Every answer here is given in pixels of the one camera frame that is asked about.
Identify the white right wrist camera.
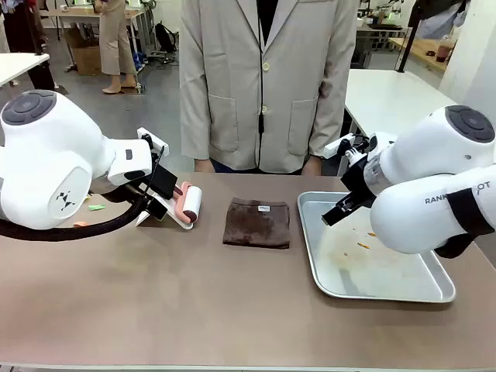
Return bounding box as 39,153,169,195
322,133,356,159

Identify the white side table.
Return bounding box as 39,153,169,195
0,51,51,88

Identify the person's left hand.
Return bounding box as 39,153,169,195
301,154,323,177

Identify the brown cloth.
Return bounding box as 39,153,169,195
222,197,292,250

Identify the wooden workbench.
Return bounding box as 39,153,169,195
388,36,451,74

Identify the person in beige jacket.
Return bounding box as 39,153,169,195
178,0,357,174

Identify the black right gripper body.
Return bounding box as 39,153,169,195
339,154,379,209

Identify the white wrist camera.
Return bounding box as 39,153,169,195
136,126,171,157
322,133,356,159

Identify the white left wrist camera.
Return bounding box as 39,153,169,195
136,126,171,157

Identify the black lanyard cable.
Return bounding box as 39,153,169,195
256,0,267,135

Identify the silver metal tray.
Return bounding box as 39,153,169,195
297,191,457,305

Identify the bottle with dark drink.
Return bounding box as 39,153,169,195
435,33,455,64

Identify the bystander in beige trousers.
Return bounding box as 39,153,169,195
94,0,139,95

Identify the cardboard box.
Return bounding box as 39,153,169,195
64,29,102,77

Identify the black vertical pole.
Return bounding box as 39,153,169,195
395,0,422,74

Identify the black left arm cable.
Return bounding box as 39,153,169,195
0,145,166,242

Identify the bystander in black trousers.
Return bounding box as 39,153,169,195
2,0,57,92

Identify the black undershirt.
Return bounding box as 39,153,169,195
257,0,281,47

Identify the pink lint roller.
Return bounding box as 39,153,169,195
153,168,205,230

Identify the large white table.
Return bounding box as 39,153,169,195
343,67,459,177

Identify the white folded roller stand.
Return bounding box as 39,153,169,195
134,193,195,232

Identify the black backpack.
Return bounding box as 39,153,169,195
154,22,180,54

